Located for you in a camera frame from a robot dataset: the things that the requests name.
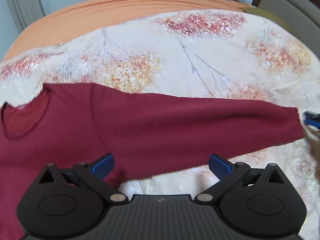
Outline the olive green pillow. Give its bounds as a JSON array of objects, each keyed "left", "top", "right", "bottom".
[{"left": 240, "top": 7, "right": 297, "bottom": 36}]

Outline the orange bed sheet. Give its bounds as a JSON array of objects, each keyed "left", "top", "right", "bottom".
[{"left": 3, "top": 0, "right": 249, "bottom": 61}]

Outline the padded beige headboard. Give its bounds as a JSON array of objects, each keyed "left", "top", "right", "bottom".
[{"left": 252, "top": 0, "right": 320, "bottom": 56}]

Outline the white sheer curtain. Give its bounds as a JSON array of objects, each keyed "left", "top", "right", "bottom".
[{"left": 7, "top": 0, "right": 46, "bottom": 33}]

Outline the floral beige quilt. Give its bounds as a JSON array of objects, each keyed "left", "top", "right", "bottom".
[{"left": 1, "top": 9, "right": 319, "bottom": 239}]

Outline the dark red long-sleeve shirt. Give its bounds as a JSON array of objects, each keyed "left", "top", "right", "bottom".
[{"left": 1, "top": 83, "right": 303, "bottom": 239}]

